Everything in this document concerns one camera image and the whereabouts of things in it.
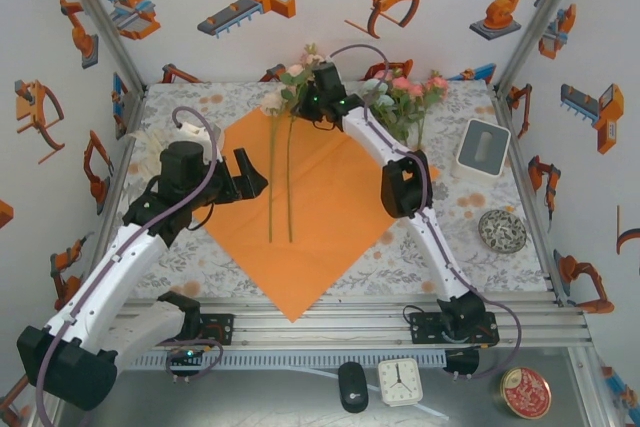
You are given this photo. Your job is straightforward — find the pale pink rose flower stem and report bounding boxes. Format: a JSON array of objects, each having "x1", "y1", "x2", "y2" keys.
[{"x1": 278, "y1": 42, "x2": 326, "y2": 244}]

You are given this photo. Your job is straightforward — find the black computer mouse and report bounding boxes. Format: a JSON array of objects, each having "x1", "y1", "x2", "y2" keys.
[{"x1": 337, "y1": 361, "x2": 370, "y2": 414}]

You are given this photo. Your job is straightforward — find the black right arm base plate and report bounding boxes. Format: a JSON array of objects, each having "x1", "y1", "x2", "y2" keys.
[{"x1": 409, "y1": 311, "x2": 500, "y2": 347}]

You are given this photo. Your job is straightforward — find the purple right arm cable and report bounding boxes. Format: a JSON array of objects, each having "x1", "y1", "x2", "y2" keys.
[{"x1": 329, "y1": 43, "x2": 524, "y2": 381}]

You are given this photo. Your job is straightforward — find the red gold round tin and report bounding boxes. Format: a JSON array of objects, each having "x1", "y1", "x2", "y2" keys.
[{"x1": 499, "y1": 366, "x2": 553, "y2": 421}]

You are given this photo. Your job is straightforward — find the aluminium side rail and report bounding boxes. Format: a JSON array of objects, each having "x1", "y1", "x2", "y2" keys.
[{"x1": 82, "y1": 81, "x2": 149, "y2": 308}]

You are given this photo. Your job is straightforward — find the white grey tissue box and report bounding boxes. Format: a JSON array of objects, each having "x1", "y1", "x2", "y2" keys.
[{"x1": 451, "y1": 118, "x2": 512, "y2": 179}]

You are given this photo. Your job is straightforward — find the white slotted cable duct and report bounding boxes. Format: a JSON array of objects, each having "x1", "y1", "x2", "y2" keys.
[{"x1": 67, "y1": 352, "x2": 448, "y2": 369}]

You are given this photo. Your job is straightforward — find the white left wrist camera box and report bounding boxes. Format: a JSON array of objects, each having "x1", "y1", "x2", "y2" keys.
[{"x1": 177, "y1": 119, "x2": 221, "y2": 148}]

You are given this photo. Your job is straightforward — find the aluminium frame cross rails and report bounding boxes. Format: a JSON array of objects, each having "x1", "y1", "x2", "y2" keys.
[{"x1": 47, "y1": 296, "x2": 594, "y2": 348}]

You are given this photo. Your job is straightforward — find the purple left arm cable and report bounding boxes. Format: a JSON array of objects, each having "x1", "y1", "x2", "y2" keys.
[{"x1": 34, "y1": 105, "x2": 225, "y2": 427}]

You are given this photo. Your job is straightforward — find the orange wrapping paper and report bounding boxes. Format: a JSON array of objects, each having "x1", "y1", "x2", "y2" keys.
[{"x1": 192, "y1": 106, "x2": 442, "y2": 325}]

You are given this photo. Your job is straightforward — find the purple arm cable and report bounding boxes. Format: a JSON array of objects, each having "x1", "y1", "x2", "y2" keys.
[
  {"x1": 329, "y1": 43, "x2": 524, "y2": 381},
  {"x1": 34, "y1": 105, "x2": 225, "y2": 427}
]

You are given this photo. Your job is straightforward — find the white square clock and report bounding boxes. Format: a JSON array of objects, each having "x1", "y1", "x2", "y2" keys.
[{"x1": 377, "y1": 357, "x2": 425, "y2": 408}]

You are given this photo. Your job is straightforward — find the cream rose fake flower stem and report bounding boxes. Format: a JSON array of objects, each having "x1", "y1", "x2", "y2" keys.
[{"x1": 259, "y1": 91, "x2": 286, "y2": 244}]

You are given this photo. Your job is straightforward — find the floral patterned tablecloth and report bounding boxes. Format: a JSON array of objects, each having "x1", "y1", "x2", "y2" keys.
[{"x1": 102, "y1": 79, "x2": 556, "y2": 298}]

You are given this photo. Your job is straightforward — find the patterned ceramic dish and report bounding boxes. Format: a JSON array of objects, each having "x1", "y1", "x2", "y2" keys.
[{"x1": 477, "y1": 208, "x2": 529, "y2": 252}]

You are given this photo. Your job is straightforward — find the teal fake flower stem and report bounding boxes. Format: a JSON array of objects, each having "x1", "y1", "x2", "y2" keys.
[{"x1": 360, "y1": 77, "x2": 401, "y2": 148}]

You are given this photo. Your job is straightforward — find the aluminium corner post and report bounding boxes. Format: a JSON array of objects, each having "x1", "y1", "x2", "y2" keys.
[
  {"x1": 49, "y1": 0, "x2": 147, "y2": 91},
  {"x1": 492, "y1": 0, "x2": 594, "y2": 91}
]

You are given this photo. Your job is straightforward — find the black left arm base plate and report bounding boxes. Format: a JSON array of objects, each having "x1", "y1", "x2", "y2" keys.
[{"x1": 143, "y1": 313, "x2": 235, "y2": 347}]

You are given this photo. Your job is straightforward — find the cream printed ribbon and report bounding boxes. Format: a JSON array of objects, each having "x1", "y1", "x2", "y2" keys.
[{"x1": 127, "y1": 126, "x2": 226, "y2": 182}]

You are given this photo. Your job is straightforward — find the black controller board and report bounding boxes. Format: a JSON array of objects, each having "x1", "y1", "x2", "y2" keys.
[
  {"x1": 443, "y1": 349, "x2": 480, "y2": 381},
  {"x1": 166, "y1": 346, "x2": 206, "y2": 373}
]

